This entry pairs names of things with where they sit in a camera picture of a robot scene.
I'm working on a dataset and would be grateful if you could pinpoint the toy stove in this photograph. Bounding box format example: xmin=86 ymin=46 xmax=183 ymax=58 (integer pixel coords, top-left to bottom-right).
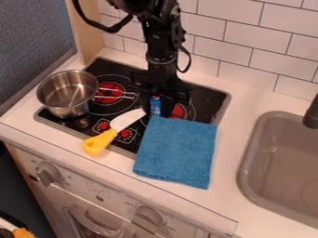
xmin=32 ymin=57 xmax=232 ymax=160

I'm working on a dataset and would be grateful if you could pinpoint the yellow toy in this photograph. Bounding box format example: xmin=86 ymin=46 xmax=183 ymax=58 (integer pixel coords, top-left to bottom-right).
xmin=11 ymin=227 xmax=38 ymax=238

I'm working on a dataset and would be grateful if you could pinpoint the toy sink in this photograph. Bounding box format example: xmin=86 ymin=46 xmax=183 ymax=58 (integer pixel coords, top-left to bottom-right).
xmin=235 ymin=110 xmax=318 ymax=230

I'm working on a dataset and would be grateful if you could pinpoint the yellow handled toy knife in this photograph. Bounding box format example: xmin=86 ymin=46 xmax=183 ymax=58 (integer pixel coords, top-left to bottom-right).
xmin=82 ymin=108 xmax=148 ymax=156

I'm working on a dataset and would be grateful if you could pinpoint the blue cloth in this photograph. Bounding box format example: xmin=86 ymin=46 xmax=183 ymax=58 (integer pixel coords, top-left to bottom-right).
xmin=131 ymin=114 xmax=219 ymax=191

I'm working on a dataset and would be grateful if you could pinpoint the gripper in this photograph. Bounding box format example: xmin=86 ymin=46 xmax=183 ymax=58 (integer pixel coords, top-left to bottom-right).
xmin=127 ymin=60 xmax=194 ymax=119

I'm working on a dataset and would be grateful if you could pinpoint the silver pot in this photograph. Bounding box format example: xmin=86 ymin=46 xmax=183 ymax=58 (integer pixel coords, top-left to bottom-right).
xmin=34 ymin=69 xmax=139 ymax=120

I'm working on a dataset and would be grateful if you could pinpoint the tap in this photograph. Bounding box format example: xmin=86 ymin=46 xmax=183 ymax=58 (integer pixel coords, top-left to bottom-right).
xmin=300 ymin=92 xmax=318 ymax=130

